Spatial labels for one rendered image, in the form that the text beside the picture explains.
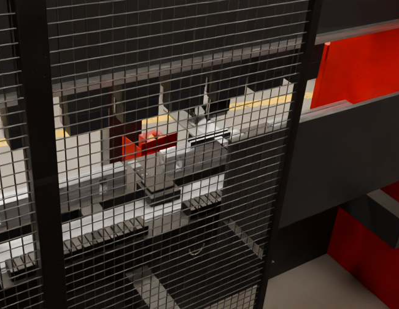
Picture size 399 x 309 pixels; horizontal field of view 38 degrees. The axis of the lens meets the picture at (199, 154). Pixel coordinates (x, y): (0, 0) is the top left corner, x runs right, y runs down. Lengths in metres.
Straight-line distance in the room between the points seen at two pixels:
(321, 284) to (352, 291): 0.17
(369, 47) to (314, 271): 1.26
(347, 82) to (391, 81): 0.27
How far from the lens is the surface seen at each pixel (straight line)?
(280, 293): 3.15
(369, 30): 2.38
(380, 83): 2.84
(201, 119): 2.49
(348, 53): 2.94
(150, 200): 1.99
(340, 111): 1.98
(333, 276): 3.32
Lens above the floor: 2.23
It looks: 33 degrees down
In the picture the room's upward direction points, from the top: 5 degrees clockwise
